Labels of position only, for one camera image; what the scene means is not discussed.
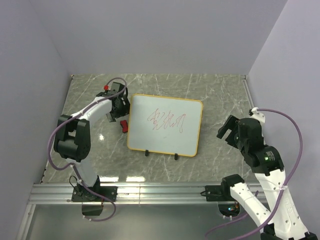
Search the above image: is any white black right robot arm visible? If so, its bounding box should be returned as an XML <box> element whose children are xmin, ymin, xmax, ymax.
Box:
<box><xmin>217</xmin><ymin>114</ymin><xmax>318</xmax><ymax>240</ymax></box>

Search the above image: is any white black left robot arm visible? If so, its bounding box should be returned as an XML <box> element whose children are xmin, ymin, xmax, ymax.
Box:
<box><xmin>49</xmin><ymin>77</ymin><xmax>130</xmax><ymax>201</ymax></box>

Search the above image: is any aluminium mounting rail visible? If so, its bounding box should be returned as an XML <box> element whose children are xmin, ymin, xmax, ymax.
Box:
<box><xmin>27</xmin><ymin>181</ymin><xmax>268</xmax><ymax>206</ymax></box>

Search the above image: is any red bone-shaped eraser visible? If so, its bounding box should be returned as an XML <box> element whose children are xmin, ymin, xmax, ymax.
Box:
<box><xmin>120</xmin><ymin>120</ymin><xmax>129</xmax><ymax>133</ymax></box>

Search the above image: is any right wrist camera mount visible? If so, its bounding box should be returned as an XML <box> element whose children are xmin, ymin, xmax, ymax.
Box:
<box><xmin>249</xmin><ymin>107</ymin><xmax>266</xmax><ymax>126</ymax></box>

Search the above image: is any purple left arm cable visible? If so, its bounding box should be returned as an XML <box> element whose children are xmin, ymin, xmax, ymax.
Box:
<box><xmin>47</xmin><ymin>77</ymin><xmax>118</xmax><ymax>222</ymax></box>

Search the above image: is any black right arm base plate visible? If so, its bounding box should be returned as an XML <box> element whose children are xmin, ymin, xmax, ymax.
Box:
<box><xmin>200</xmin><ymin>185</ymin><xmax>225</xmax><ymax>202</ymax></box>

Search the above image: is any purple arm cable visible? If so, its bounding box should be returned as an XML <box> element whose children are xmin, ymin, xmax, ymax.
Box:
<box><xmin>204</xmin><ymin>107</ymin><xmax>304</xmax><ymax>238</ymax></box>
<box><xmin>47</xmin><ymin>77</ymin><xmax>118</xmax><ymax>222</ymax></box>

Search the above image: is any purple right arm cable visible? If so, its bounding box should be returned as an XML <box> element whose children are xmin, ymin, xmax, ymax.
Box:
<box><xmin>204</xmin><ymin>107</ymin><xmax>304</xmax><ymax>238</ymax></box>

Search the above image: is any yellow framed whiteboard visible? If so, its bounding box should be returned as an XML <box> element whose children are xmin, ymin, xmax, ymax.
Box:
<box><xmin>127</xmin><ymin>93</ymin><xmax>204</xmax><ymax>157</ymax></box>

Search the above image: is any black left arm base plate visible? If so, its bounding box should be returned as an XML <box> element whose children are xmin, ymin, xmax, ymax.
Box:
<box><xmin>71</xmin><ymin>185</ymin><xmax>118</xmax><ymax>202</ymax></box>

